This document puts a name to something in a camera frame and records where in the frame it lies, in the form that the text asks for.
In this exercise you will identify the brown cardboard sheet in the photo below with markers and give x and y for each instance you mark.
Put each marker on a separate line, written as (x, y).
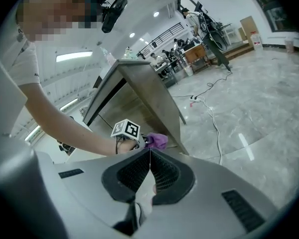
(249, 29)

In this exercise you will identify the white power strip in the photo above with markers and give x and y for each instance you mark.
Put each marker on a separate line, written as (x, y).
(196, 99)

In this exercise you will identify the black head-worn camera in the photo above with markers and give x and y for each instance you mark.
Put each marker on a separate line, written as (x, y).
(114, 14)

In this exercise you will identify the black stair railing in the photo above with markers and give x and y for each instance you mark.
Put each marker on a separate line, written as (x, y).
(164, 36)

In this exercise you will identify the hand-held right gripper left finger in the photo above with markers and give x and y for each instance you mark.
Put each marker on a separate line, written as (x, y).
(89, 178)

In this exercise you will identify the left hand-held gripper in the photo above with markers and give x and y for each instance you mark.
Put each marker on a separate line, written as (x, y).
(129, 129)

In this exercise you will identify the person's head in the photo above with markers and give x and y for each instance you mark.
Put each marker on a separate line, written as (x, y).
(52, 11)

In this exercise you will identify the dark wooden sink cabinet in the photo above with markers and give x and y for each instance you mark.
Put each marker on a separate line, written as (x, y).
(152, 96)

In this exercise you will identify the person's left forearm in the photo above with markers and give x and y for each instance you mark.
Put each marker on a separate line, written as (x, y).
(84, 133)

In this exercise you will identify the person's white shirt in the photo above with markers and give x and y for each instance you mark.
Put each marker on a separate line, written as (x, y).
(22, 63)

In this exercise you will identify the large dark window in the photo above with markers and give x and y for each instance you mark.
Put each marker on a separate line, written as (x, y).
(281, 16)

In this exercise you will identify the white bucket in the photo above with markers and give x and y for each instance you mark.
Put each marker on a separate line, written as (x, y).
(189, 71)

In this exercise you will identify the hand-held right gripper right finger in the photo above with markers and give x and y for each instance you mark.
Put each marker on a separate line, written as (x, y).
(209, 183)

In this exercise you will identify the person's left hand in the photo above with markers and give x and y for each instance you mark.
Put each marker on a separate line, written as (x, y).
(128, 147)

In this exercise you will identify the pink waste bin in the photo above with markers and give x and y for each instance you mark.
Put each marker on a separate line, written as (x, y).
(289, 45)

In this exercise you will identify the purple cloth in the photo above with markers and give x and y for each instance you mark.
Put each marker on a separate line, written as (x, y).
(158, 140)

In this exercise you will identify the dark wooden cabinet door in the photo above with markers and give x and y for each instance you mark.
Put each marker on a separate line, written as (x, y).
(124, 108)
(99, 124)

